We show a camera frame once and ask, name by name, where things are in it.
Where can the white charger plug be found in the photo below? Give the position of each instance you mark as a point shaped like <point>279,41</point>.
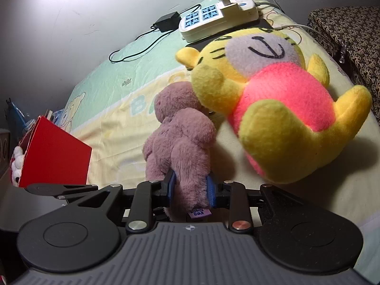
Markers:
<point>245,1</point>

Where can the blue plastic bag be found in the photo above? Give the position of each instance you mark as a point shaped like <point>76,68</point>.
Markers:
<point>19,115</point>

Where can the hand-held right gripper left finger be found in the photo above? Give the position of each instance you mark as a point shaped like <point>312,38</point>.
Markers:
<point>170,188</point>

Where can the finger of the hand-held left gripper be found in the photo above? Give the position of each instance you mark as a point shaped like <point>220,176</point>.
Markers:
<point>59,190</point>

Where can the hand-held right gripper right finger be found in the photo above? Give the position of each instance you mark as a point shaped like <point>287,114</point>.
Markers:
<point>211,191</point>

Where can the black power adapter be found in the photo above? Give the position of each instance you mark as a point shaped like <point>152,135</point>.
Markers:
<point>166,22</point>

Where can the white power strip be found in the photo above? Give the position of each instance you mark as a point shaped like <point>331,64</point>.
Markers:
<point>213,20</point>

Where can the red cardboard box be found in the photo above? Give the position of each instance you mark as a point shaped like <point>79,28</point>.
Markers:
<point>56,154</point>

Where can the yellow tiger plush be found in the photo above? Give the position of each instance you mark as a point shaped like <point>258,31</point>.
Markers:
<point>282,104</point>

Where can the pink bear plush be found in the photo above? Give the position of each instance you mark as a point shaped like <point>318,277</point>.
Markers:
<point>184,136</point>

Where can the white bunny plush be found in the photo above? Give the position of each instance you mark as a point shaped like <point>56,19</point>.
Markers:
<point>17,160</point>

